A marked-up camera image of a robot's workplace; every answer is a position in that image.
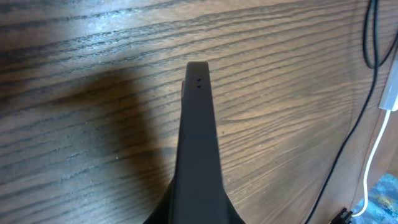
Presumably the black USB charging cable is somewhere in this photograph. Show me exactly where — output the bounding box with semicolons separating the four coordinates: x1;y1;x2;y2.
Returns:
303;0;398;224

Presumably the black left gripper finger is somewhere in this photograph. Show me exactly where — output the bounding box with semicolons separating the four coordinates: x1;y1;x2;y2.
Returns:
144;62;243;224

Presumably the white power strip cord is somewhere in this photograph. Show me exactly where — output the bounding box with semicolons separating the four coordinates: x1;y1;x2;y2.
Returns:
351;109;392;218

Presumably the white power strip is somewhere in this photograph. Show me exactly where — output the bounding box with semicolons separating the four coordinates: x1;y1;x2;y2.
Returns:
379;53;398;111

